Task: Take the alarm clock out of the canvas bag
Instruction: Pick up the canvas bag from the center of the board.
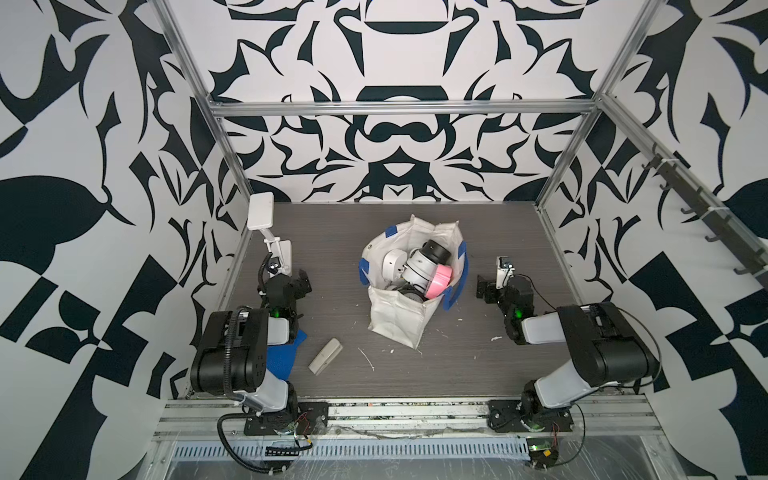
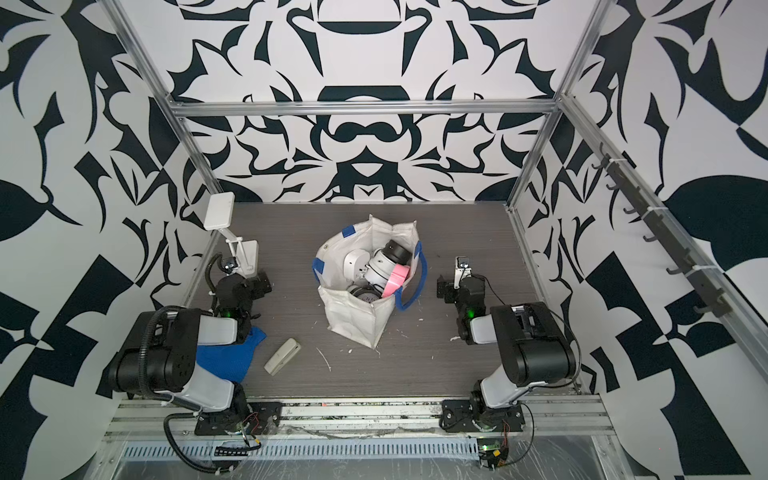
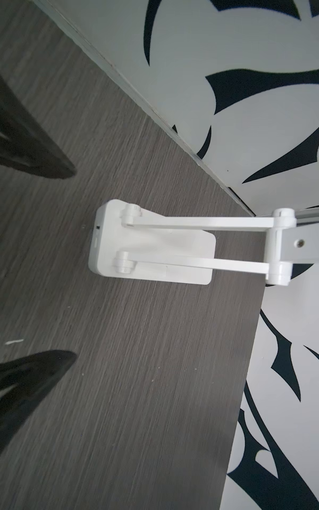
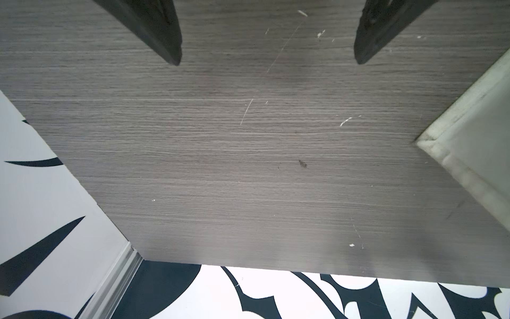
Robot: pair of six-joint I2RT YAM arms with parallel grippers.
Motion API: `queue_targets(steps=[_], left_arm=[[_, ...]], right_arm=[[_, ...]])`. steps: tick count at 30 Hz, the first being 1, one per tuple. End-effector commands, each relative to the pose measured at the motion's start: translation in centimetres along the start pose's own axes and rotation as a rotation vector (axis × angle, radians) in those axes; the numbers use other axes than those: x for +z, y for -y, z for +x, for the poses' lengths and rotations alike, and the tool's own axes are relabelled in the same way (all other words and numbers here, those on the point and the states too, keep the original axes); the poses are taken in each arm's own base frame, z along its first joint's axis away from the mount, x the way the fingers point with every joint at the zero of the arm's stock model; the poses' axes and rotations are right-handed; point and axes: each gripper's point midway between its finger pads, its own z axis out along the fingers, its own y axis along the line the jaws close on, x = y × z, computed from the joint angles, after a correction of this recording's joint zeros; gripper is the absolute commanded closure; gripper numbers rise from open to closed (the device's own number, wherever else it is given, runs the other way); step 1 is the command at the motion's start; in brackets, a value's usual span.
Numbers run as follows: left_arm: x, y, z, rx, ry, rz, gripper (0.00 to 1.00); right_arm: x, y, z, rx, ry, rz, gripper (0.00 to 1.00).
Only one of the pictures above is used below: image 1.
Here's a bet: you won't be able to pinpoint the pink alarm clock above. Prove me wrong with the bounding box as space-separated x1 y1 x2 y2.
424 264 453 300

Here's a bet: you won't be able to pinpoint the white canvas bag blue handles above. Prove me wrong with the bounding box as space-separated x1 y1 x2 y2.
358 216 469 349

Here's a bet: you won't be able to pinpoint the black alarm clock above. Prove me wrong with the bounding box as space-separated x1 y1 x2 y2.
419 240 452 265

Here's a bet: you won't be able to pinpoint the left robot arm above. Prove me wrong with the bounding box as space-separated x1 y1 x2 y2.
190 270 312 421

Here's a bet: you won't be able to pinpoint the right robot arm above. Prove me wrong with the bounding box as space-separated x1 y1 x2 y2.
476 272 661 432

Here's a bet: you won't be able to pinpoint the white alarm clock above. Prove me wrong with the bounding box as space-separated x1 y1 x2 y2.
401 249 438 292

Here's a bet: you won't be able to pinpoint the blue cloth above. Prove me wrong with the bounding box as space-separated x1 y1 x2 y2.
266 330 307 381

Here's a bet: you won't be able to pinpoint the beige rectangular block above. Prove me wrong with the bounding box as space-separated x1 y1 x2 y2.
308 338 343 376

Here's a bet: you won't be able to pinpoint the small green circuit board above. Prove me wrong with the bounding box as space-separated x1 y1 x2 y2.
526 438 559 470

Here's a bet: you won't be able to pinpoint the black hook rack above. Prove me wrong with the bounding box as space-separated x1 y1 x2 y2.
643 142 767 290

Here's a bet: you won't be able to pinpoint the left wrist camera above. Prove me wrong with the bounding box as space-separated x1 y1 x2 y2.
264 237 292 277

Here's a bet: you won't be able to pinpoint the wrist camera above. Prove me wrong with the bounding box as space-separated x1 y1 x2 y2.
495 256 515 289
264 237 292 277

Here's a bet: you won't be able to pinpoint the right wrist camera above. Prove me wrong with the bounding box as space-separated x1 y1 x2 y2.
495 256 515 289

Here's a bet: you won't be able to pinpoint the white box on bracket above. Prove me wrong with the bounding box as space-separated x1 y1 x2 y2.
246 192 274 231

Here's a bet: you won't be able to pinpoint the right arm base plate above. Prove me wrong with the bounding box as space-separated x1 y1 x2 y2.
487 398 573 433

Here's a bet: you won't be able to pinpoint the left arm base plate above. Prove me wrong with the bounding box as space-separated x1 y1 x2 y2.
244 402 330 436

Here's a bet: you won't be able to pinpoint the white slotted cable duct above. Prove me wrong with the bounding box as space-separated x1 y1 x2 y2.
173 437 530 461

